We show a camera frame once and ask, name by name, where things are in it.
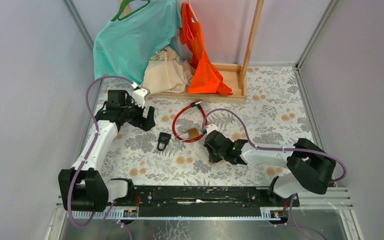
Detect teal t-shirt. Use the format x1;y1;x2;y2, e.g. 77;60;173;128
92;0;182;84

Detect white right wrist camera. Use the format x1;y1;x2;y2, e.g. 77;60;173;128
205;123;219;135

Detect red cable lock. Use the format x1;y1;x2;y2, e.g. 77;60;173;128
172;100;207;143

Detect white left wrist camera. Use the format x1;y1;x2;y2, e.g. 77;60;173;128
131;82;151;109

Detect floral table mat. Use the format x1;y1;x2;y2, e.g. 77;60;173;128
101;66;313;186

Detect aluminium frame rail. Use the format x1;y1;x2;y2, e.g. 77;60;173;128
56;187;354;221

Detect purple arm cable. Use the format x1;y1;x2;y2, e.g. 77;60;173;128
201;108;348;240
66;75;137;229

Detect beige cloth bag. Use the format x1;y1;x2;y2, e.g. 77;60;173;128
141;46;196;95

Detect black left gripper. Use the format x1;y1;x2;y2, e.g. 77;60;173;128
120;96;156;131

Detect green clothes hanger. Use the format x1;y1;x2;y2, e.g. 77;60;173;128
110;0;151;22

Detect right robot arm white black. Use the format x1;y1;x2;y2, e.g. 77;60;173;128
204;130;336;206

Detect orange garment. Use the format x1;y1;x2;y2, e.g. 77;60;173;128
179;2;233;96

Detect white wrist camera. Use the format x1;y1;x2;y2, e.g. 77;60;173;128
131;82;151;109
205;123;219;135

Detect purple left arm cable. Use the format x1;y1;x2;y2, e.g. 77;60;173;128
66;75;137;229

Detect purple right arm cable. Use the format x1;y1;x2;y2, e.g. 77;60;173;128
201;108;348;240

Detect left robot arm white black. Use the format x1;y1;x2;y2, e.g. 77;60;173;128
58;88;156;212

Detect black padlock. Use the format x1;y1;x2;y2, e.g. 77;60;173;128
156;132;172;152

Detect wooden clothes rack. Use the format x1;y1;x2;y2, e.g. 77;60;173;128
119;0;265;104

